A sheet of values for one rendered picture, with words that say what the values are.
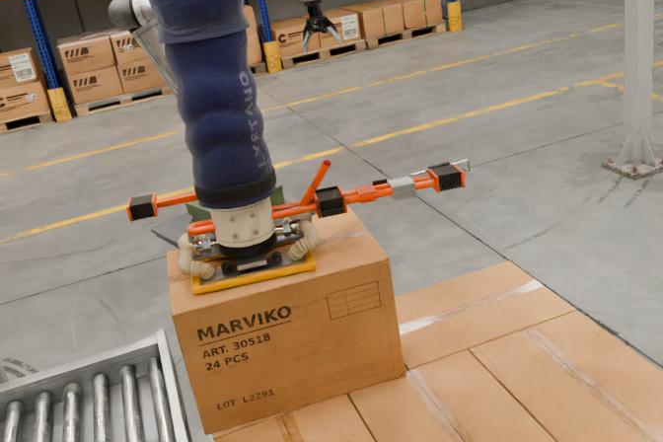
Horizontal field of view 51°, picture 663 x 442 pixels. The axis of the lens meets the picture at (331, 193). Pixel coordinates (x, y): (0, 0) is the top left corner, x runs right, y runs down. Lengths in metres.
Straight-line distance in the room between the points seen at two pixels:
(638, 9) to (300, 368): 3.26
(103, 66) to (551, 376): 7.54
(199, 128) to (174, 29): 0.25
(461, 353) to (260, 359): 0.62
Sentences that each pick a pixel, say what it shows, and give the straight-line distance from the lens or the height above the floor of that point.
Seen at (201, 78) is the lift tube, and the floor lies 1.51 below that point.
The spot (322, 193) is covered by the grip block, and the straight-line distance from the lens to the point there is 1.99.
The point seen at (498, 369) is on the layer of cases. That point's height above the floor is 0.54.
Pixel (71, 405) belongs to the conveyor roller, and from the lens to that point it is 2.39.
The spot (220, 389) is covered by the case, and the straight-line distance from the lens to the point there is 1.99.
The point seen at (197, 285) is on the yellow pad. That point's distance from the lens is 1.90.
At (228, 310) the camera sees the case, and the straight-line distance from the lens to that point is 1.86.
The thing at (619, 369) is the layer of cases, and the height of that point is 0.54.
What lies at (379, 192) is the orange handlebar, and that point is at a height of 1.08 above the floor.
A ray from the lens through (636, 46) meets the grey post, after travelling 4.62.
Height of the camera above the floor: 1.84
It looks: 22 degrees down
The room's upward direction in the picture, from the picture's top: 10 degrees counter-clockwise
